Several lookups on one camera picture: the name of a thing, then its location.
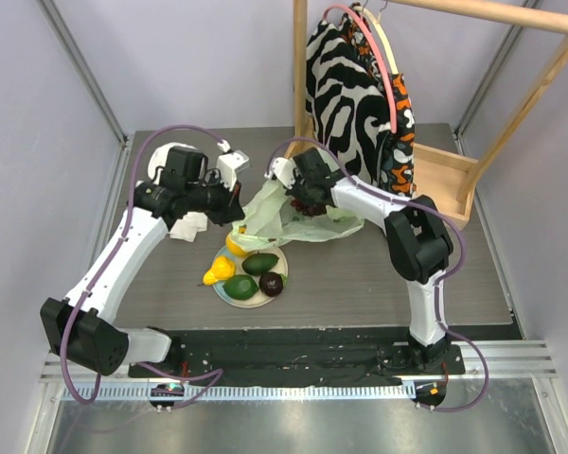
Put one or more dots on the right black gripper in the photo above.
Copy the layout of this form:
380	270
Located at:
301	192

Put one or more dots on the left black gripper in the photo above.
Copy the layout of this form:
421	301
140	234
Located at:
229	205

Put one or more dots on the red fake grape bunch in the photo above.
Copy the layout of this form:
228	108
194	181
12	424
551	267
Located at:
309	210

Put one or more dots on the light green plastic bag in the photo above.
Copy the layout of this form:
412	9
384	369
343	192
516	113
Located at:
270	221

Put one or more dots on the yellow fake apple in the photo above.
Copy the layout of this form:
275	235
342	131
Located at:
233	247

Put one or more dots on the yellow fake pear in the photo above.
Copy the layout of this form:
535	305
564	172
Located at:
221	269

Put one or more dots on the green fake avocado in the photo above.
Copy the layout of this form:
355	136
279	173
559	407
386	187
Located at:
258	263

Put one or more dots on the dark purple fake mangosteen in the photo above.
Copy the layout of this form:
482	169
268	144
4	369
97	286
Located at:
272	283

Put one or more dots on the green fake lime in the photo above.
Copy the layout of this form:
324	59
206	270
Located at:
241	287

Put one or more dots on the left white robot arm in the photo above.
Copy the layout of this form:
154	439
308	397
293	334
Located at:
80	325

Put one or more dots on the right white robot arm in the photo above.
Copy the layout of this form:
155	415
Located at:
418	243

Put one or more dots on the white crumpled cloth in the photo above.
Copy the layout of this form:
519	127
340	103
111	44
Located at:
192	223

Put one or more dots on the black white zebra garment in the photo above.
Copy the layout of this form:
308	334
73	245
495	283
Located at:
350	115

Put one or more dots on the orange black patterned garment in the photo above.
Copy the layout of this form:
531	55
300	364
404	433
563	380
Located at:
397	174

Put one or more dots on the wooden clothes rack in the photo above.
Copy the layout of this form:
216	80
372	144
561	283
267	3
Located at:
449	178

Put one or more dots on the cream clothes hanger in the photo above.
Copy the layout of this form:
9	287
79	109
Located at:
388	51

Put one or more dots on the pink clothes hanger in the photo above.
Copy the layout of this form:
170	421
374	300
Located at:
367	45

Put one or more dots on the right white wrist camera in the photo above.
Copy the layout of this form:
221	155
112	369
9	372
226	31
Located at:
282	169

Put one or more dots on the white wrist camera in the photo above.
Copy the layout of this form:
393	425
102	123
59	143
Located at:
282	169
230	164

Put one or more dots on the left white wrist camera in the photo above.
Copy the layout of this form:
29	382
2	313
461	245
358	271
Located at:
230	164

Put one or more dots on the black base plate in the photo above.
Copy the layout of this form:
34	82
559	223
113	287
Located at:
309	357

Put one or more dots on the white slotted cable duct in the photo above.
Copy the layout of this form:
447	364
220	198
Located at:
166	392

